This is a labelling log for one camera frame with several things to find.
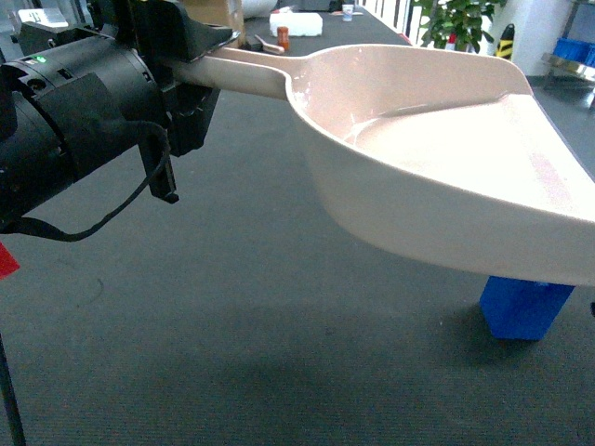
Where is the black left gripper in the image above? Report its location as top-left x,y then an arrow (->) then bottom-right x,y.
87,1 -> 240,203

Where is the beige plastic dustpan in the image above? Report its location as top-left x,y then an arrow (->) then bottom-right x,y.
172,44 -> 594,285

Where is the blue plastic part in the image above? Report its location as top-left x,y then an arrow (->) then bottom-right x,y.
480,276 -> 575,341

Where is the stainless steel shelf rack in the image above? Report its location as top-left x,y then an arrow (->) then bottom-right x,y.
541,1 -> 594,89

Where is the blue bin on shelf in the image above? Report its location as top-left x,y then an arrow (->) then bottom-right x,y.
553,37 -> 594,67

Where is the large cardboard box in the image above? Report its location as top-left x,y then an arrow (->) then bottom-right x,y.
182,0 -> 245,48

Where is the orange cylindrical can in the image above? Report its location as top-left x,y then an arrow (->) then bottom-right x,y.
277,26 -> 290,52

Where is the white foam block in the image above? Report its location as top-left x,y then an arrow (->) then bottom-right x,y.
269,12 -> 324,37

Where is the paper cup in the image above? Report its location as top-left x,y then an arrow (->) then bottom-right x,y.
342,4 -> 354,22

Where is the red white traffic cone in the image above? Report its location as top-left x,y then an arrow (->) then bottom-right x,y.
444,33 -> 457,51

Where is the potted green plant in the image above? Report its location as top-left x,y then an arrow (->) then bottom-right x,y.
413,0 -> 507,53

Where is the yellow black traffic cone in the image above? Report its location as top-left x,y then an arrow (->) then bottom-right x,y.
494,23 -> 515,61

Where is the wooden handled brush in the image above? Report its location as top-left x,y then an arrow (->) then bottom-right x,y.
245,34 -> 285,56

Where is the black cable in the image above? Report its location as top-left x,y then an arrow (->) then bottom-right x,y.
13,121 -> 169,243

